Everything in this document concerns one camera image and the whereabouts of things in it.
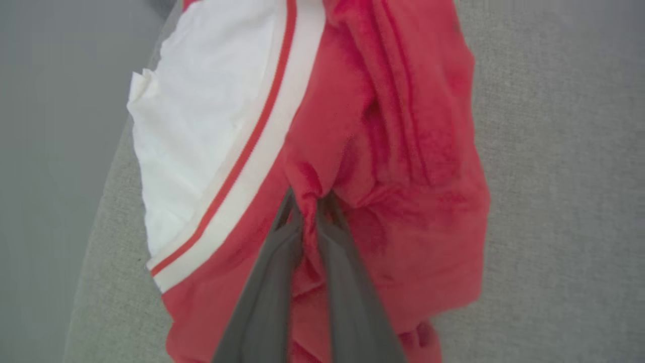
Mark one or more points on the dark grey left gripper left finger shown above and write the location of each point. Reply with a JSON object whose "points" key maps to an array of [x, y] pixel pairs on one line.
{"points": [[262, 307]]}

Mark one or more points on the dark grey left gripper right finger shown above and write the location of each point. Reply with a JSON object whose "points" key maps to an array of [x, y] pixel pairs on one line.
{"points": [[352, 312]]}

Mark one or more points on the red and white garment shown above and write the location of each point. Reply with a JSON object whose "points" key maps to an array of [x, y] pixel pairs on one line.
{"points": [[403, 151]]}

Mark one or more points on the grey fabric sofa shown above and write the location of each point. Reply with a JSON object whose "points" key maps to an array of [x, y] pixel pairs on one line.
{"points": [[564, 201]]}

